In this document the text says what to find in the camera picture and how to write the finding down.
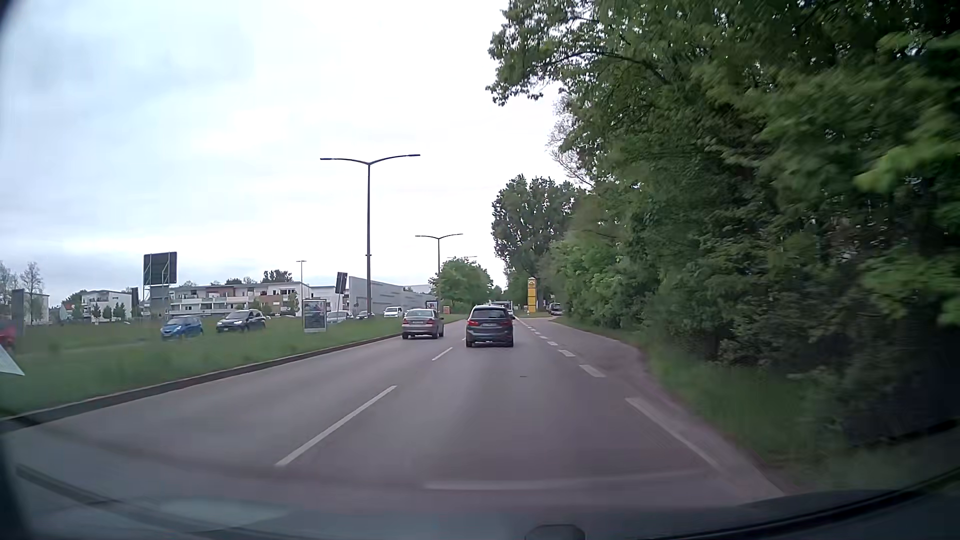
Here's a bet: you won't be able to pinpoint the grey hall building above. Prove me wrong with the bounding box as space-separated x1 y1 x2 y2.
348 276 436 316

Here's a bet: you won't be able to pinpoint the blue car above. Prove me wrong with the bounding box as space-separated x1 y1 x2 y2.
159 315 204 340

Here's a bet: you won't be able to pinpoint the grey asphalt road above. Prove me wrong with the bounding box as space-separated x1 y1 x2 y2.
0 314 785 519

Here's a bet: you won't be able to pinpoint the white flat-roofed building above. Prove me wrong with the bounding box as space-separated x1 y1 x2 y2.
166 281 312 318

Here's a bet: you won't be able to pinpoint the black car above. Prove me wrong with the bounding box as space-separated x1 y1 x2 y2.
216 309 268 333

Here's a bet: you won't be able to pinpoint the dark grey car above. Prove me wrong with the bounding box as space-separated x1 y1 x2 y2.
465 304 516 348

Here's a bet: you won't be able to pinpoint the road markings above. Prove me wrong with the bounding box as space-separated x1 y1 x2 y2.
274 318 721 471

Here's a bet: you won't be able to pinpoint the large billboard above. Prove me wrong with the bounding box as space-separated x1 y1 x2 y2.
142 251 179 319

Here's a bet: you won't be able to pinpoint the car's own bonnet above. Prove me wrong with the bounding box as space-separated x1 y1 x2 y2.
0 438 960 540

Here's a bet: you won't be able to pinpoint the grass verge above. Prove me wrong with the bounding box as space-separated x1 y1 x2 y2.
553 315 960 492

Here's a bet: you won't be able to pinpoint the row of trees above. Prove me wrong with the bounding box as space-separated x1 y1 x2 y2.
486 0 960 444

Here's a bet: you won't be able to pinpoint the silver car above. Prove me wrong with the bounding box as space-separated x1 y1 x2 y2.
401 308 445 340

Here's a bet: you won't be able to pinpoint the grass median strip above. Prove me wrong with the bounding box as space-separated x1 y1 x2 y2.
0 313 468 418

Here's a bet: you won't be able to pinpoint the round green tree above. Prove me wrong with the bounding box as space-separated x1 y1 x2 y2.
430 257 495 313

